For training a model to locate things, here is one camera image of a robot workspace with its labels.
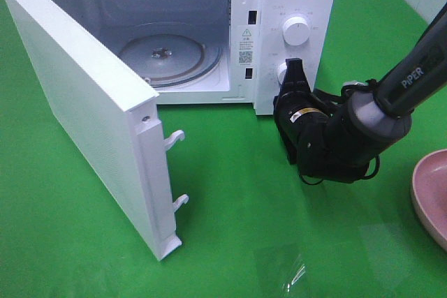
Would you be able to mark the pink plate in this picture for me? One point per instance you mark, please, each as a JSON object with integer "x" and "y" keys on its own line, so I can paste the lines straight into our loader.
{"x": 428, "y": 194}

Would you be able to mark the white lower microwave knob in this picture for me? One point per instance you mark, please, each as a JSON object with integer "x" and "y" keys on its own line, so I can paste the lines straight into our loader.
{"x": 281, "y": 71}

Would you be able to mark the white upper microwave knob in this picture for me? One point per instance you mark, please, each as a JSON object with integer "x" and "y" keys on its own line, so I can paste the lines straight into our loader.
{"x": 296, "y": 30}

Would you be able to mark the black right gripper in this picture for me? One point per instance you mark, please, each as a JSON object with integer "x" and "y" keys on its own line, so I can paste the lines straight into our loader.
{"x": 294, "y": 112}

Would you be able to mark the white microwave door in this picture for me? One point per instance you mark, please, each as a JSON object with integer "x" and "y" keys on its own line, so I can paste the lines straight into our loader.
{"x": 110, "y": 114}

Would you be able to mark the white microwave oven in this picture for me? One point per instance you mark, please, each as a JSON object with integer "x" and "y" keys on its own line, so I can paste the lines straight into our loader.
{"x": 114, "y": 23}

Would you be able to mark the white warning label sticker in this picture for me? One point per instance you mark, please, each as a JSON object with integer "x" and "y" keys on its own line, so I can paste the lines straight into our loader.
{"x": 246, "y": 42}

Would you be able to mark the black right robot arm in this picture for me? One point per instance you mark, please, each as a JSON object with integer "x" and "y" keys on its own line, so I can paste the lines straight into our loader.
{"x": 335, "y": 137}

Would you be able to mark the green table cloth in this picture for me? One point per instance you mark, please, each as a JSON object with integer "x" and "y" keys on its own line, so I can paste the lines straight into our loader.
{"x": 251, "y": 228}

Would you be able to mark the white microwave knob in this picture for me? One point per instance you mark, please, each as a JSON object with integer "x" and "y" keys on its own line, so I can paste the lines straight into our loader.
{"x": 296, "y": 30}
{"x": 281, "y": 71}

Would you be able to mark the glass microwave turntable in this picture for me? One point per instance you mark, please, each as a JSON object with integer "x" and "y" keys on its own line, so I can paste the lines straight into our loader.
{"x": 167, "y": 60}

